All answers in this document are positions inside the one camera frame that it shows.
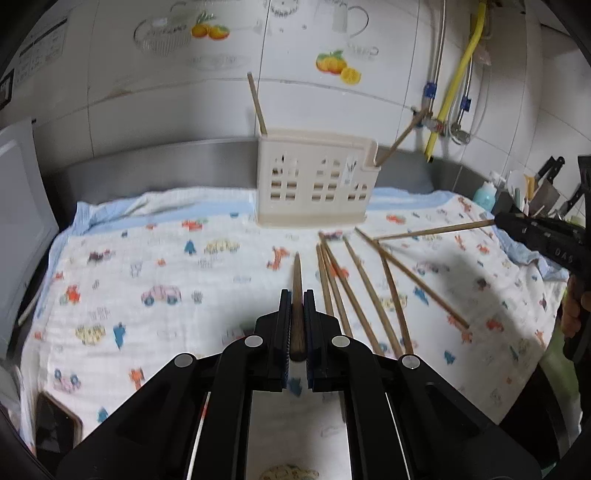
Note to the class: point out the teal pump bottle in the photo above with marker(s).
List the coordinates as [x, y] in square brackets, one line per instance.
[485, 194]

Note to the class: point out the white paper wall sticker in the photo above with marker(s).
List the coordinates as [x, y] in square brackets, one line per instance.
[41, 50]

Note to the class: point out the speckled beige object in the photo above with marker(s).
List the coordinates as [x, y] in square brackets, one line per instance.
[288, 473]

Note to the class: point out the wooden chopstick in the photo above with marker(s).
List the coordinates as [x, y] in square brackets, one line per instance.
[395, 300]
[411, 277]
[334, 281]
[434, 230]
[324, 281]
[257, 104]
[367, 288]
[298, 300]
[399, 138]

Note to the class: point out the brass gas valve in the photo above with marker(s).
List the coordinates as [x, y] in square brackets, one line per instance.
[435, 125]

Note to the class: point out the person's right hand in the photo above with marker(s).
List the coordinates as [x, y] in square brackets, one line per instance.
[572, 309]

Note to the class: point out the cartoon printed white blanket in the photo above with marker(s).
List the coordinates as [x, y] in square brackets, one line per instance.
[161, 258]

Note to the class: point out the cream plastic utensil holder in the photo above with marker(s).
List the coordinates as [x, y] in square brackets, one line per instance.
[300, 203]

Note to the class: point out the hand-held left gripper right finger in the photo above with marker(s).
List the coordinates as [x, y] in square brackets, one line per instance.
[311, 341]

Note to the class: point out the white microwave oven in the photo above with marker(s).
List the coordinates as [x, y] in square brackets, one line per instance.
[23, 221]

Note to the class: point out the white plastic bottle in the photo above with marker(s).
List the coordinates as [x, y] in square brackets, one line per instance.
[516, 181]

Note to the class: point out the dark smartphone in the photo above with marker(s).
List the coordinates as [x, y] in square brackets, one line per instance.
[55, 424]

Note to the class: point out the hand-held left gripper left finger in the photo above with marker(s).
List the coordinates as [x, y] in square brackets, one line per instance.
[284, 341]

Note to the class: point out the metal water valve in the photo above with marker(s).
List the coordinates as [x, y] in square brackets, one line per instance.
[461, 134]

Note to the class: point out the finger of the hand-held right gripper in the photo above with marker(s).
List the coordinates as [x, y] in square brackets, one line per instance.
[508, 223]

